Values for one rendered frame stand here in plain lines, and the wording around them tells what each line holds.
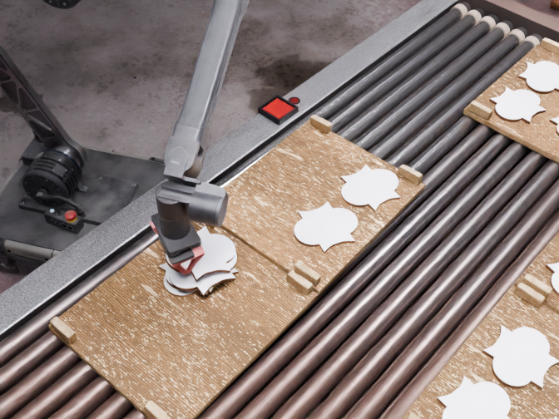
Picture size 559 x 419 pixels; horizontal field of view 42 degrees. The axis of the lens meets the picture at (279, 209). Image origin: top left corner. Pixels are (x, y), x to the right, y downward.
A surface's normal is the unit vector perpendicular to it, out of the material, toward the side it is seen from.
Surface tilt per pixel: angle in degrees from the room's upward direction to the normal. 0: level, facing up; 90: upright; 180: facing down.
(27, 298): 0
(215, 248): 11
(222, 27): 31
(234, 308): 0
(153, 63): 0
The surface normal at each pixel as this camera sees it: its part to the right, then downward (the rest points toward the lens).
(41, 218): 0.03, -0.67
